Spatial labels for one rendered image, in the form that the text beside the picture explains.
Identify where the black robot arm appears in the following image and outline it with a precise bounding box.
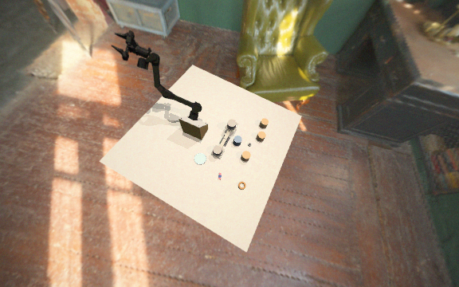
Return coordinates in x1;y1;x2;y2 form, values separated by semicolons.
126;36;202;120

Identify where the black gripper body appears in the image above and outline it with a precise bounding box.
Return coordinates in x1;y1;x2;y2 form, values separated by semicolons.
122;30;141;61

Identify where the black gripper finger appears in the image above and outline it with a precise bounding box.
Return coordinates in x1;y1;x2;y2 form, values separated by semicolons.
115;32;128;40
112;45;124;55

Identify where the brown cylinder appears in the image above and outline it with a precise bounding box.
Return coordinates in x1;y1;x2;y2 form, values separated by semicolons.
257;132;266;142
260;118;269;128
241;151;251;162

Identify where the grey balance beam with flat pans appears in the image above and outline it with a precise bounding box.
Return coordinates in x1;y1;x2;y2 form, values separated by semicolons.
211;123;238;158

